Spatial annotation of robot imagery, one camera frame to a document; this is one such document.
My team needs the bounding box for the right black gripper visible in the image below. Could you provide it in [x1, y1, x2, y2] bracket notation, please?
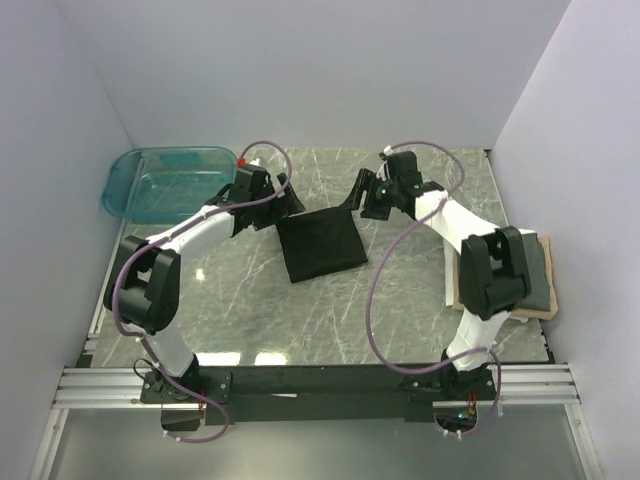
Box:
[339, 169, 400, 223]

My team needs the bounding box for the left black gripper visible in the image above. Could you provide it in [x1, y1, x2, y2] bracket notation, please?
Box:
[251, 173, 305, 231]

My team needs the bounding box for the black t shirt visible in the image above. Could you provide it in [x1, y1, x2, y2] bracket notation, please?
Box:
[276, 207, 368, 284]

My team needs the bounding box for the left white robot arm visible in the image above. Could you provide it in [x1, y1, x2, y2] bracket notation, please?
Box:
[103, 165, 305, 402]

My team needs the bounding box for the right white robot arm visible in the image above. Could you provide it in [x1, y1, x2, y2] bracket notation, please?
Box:
[343, 148, 531, 399]

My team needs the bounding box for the teal plastic bin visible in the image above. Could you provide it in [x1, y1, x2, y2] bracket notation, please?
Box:
[101, 146, 236, 225]

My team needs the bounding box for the brown cardboard board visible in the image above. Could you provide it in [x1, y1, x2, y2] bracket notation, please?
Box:
[443, 234, 558, 323]

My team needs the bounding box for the black base crossbar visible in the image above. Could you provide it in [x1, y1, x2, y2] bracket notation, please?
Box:
[139, 363, 496, 427]

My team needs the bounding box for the folded dark grey shirt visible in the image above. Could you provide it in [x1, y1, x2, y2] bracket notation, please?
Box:
[520, 233, 551, 311]

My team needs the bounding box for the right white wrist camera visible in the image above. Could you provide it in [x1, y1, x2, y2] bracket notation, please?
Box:
[376, 145, 394, 182]

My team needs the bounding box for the aluminium frame rail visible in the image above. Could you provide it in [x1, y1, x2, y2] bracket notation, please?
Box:
[53, 364, 581, 409]

